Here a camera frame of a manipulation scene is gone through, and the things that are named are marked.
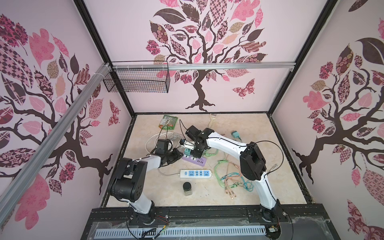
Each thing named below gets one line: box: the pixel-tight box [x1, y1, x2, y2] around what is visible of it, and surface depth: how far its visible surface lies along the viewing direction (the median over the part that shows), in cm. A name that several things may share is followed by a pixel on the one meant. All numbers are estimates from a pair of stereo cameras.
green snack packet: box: [158, 115, 178, 130], surface depth 116 cm
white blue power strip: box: [179, 169, 213, 179], surface depth 87 cm
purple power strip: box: [182, 154, 208, 167], surface depth 93 cm
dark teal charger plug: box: [231, 130, 242, 141], surface depth 106 cm
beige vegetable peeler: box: [208, 113, 218, 128], surface depth 120 cm
